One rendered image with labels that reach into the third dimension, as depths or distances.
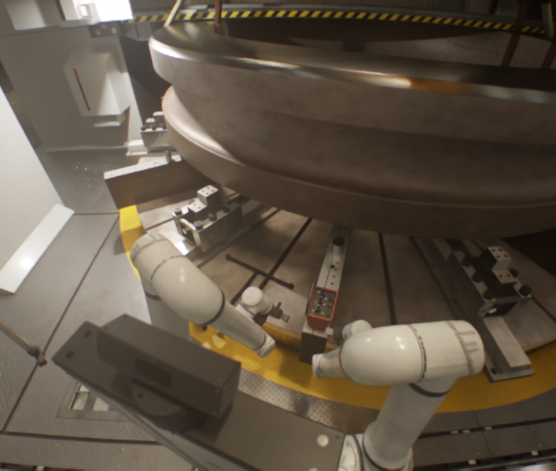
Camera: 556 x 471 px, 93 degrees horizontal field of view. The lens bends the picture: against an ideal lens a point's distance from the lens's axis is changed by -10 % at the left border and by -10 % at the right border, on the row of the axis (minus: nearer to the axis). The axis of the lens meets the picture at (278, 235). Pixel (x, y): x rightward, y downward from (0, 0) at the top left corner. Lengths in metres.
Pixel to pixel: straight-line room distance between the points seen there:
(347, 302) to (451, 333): 1.59
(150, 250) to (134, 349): 0.54
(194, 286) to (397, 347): 0.46
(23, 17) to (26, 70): 1.56
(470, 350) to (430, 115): 1.18
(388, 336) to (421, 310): 1.74
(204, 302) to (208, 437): 0.44
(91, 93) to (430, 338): 4.85
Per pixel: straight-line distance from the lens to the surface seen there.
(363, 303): 2.25
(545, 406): 2.87
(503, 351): 2.27
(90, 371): 0.40
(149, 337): 0.29
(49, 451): 2.57
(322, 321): 1.55
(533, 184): 2.37
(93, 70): 4.86
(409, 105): 1.59
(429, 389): 0.74
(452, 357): 0.68
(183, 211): 2.44
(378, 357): 0.63
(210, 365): 0.26
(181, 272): 0.73
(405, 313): 2.30
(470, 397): 2.57
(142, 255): 0.81
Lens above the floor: 2.10
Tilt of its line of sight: 43 degrees down
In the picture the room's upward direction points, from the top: straight up
